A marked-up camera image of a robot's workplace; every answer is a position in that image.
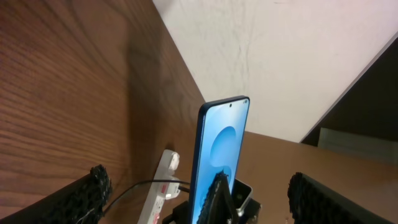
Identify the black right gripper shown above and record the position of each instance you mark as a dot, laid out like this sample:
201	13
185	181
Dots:
218	207

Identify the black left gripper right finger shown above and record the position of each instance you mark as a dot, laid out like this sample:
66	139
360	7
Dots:
311	202

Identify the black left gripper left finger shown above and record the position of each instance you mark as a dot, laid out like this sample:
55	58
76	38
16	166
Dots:
82	201

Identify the blue Samsung Galaxy smartphone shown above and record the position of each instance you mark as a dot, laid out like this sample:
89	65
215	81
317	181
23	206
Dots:
218	142

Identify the white USB charger plug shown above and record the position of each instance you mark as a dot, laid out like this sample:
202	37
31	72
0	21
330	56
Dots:
168	163

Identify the white power strip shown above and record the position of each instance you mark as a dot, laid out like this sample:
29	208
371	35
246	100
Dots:
160	191

